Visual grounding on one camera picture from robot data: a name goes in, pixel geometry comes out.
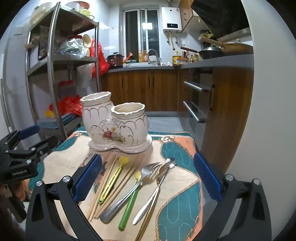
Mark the seasoning bottles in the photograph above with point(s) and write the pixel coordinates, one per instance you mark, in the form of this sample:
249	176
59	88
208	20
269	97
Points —
192	58

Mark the black wok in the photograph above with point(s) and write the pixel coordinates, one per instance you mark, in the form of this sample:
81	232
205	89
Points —
209	53

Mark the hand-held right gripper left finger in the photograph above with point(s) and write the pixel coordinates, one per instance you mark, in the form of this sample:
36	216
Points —
89	178

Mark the grey countertop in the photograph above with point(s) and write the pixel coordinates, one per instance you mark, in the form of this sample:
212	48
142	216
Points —
222	61

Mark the blue plastic tray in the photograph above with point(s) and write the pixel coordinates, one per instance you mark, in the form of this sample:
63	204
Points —
53	122

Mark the oil bottles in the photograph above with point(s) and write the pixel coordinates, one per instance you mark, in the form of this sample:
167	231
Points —
143	56

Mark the gold fork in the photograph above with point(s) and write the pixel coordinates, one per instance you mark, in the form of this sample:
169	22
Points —
148	220

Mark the black range hood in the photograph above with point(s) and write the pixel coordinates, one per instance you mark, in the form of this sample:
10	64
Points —
222	16

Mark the white refrigerator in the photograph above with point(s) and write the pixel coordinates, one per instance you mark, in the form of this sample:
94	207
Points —
13	76

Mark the floral ceramic utensil holder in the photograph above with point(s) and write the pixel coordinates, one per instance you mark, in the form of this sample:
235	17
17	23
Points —
115	129

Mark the silver spoon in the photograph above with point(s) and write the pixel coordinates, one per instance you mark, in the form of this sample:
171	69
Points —
148	204

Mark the grey plastic bag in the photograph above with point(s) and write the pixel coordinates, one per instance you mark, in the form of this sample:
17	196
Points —
71	47

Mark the silver fork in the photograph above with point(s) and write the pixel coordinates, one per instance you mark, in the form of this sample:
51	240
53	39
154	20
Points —
129	194

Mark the wooden drawer cabinet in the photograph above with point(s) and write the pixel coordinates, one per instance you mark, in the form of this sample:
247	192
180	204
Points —
229	106

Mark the hanging red plastic bag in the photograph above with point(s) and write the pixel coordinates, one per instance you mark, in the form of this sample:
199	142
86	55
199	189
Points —
99	62

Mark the chrome faucet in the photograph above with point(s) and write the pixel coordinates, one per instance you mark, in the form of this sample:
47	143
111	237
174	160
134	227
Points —
153	54

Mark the red lidded plastic container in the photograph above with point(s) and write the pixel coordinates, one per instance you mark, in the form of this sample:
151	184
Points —
66	90

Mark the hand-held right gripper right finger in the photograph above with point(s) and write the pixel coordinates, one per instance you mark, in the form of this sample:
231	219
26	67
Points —
207	178

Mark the white plastic bag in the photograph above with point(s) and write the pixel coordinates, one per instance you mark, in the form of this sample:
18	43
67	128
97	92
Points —
84	77

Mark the yellow container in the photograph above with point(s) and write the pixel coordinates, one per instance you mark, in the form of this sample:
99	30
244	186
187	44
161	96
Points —
177	59

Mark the white water heater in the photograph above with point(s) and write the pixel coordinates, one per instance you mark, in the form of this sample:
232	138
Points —
171	19

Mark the crumpled red plastic bag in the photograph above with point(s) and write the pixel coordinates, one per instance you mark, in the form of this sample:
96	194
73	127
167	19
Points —
69	105

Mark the wooden wall cabinet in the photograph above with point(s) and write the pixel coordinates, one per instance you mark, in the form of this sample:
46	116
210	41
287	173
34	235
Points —
187	16

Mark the wooden base cabinet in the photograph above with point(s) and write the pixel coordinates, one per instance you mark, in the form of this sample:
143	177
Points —
138	90

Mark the window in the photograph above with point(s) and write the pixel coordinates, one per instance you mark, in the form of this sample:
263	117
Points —
141	32

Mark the bundle of wooden chopsticks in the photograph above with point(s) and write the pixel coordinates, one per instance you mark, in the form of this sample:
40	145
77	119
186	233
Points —
126	178

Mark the printed table mat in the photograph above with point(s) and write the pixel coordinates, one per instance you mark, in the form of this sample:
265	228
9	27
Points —
64	160

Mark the yellow green plastic scoop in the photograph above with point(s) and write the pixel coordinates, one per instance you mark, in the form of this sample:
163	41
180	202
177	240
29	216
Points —
113	178

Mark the metal shelf rack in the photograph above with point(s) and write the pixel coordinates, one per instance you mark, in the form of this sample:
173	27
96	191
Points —
52	60

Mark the rice cooker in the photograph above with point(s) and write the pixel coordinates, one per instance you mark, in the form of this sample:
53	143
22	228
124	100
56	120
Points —
115	60

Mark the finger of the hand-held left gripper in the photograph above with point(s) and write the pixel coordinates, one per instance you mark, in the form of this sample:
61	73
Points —
42	144
30	131

